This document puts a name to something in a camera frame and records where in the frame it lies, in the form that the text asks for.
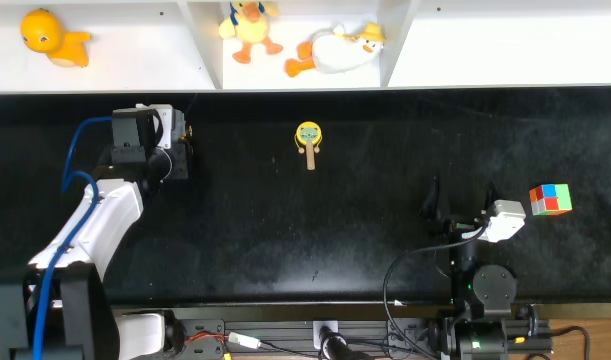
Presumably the yellow rattle drum toy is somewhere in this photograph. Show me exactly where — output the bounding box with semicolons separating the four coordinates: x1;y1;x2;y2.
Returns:
294;120;324;172

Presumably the mounting rail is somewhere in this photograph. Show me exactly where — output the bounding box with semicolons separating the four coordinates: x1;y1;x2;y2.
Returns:
109;299;592;360

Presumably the many-coloured puzzle cube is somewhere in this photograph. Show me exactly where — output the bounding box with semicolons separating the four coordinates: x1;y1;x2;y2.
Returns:
528;183;573;217

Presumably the white shelf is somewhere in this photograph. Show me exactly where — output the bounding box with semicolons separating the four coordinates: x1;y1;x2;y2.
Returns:
0;0;611;95

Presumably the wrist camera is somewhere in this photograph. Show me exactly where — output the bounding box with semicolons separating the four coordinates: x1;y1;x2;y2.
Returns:
135;103;187;150
461;199;528;244

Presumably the white plush duck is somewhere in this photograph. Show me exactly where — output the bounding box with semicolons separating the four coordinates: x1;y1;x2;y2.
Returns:
284;21;387;79

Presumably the black cable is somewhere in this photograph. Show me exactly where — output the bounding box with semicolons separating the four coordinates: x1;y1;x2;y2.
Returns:
382;223;489;360

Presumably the blue cable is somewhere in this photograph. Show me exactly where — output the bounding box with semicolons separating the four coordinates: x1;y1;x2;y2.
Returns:
31;115;114;360

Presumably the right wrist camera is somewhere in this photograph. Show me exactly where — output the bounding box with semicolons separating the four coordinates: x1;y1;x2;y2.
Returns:
461;199;528;244

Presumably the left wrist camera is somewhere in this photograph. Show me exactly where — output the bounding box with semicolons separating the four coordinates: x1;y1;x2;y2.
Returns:
135;103;187;150

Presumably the yellow plush duck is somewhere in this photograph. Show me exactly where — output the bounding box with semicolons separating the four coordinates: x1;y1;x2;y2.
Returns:
218;1;285;65

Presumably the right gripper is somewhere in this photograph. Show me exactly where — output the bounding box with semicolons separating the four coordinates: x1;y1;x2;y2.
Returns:
418;173;502;242

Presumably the yellow rubber duck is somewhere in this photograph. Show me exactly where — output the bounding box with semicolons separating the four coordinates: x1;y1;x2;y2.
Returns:
19;8;93;69

